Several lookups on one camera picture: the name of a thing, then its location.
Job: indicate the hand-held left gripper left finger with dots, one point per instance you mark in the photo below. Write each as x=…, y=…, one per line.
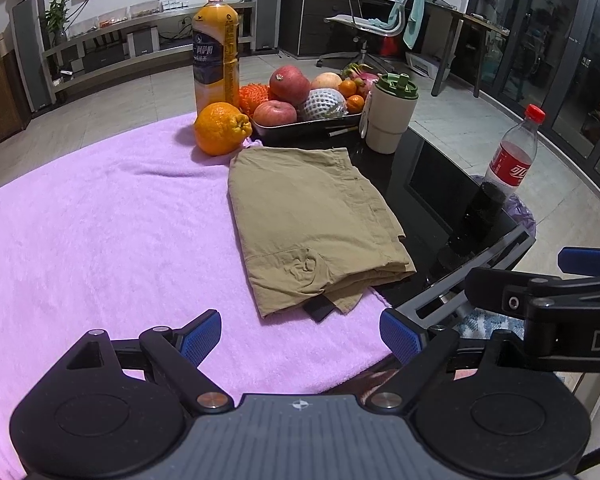
x=200, y=335

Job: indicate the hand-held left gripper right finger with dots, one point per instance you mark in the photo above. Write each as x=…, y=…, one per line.
x=400, y=335

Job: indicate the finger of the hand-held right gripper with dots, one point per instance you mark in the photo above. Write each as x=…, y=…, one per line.
x=590, y=261
x=490, y=287

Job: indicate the khaki shorts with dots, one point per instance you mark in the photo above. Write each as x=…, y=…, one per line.
x=305, y=210

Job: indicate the blue white rug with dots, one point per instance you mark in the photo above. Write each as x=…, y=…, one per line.
x=485, y=324

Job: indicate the purple plastic bag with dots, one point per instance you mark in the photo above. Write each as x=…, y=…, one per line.
x=522, y=212

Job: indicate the cola bottle with red cap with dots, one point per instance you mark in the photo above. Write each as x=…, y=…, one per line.
x=512, y=160

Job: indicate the pink towel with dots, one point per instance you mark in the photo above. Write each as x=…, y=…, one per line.
x=105, y=235

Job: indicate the white cup with green lid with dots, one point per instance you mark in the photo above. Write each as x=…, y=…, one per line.
x=387, y=120

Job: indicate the glass sliding door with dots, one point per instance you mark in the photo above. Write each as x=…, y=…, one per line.
x=555, y=60

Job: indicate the large orange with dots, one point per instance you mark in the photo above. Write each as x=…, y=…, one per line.
x=220, y=127

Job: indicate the white pen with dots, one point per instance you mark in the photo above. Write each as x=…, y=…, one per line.
x=342, y=131

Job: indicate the metal fruit tray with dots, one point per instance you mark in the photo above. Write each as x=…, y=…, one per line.
x=300, y=132

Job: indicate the small tangerine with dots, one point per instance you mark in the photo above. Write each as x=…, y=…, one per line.
x=348, y=88
x=355, y=104

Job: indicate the white box under desk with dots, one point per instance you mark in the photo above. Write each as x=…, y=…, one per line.
x=427, y=66

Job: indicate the small red apple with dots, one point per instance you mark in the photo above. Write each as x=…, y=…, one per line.
x=275, y=112

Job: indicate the pink dragon fruit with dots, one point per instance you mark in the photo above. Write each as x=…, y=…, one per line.
x=365, y=82

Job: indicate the orange spiky fruit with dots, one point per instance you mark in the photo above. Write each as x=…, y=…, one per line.
x=254, y=97

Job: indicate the fruit in white foam net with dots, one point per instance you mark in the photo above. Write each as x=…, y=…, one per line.
x=322, y=104

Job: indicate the yellow pink apple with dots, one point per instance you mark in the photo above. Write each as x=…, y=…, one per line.
x=326, y=81

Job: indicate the large red apple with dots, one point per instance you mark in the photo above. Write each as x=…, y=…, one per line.
x=289, y=85

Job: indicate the dark desk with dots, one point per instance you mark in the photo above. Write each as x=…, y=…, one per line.
x=460, y=15

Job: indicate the teal towel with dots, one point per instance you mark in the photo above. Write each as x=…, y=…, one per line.
x=415, y=15

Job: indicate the orange juice bottle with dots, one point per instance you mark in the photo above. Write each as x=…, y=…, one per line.
x=215, y=50

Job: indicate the grey office chair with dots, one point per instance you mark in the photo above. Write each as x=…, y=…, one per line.
x=370, y=22

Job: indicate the grey shelf speaker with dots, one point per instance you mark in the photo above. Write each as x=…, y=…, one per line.
x=142, y=42

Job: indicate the wooden cabinet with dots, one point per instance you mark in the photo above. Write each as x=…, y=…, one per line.
x=0, y=100

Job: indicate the black low cabinet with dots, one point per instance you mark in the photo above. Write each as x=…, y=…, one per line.
x=310, y=25

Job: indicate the grey television stand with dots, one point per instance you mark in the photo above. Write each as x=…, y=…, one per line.
x=105, y=27

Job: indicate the grey tower speaker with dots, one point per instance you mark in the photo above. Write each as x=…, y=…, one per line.
x=265, y=5
x=32, y=60

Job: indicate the green potted plant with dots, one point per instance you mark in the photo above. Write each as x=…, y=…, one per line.
x=55, y=15

